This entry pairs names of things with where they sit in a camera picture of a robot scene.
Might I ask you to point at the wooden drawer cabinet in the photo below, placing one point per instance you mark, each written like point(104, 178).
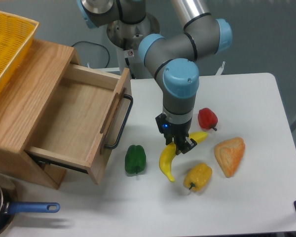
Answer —
point(23, 101)

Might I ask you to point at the yellow bell pepper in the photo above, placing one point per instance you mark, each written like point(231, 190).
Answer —
point(198, 177)

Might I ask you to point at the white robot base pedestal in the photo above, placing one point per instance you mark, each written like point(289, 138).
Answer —
point(130, 61)

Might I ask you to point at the orange bread wedge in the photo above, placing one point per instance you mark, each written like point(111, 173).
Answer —
point(229, 154)

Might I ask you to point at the open wooden drawer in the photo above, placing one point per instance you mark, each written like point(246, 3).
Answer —
point(83, 121)

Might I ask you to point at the red bell pepper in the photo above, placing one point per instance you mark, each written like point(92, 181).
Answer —
point(207, 119)

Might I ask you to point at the yellow banana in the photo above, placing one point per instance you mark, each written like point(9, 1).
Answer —
point(169, 153)

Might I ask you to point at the yellow plastic basket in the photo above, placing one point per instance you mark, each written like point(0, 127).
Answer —
point(16, 36)

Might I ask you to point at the blue handled pan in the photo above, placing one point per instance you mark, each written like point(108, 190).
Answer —
point(10, 205)

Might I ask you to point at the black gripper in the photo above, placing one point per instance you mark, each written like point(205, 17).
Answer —
point(177, 133)

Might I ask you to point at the green bell pepper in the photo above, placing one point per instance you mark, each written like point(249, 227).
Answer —
point(135, 159)

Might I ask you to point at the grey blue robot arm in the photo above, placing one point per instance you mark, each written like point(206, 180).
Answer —
point(171, 62)

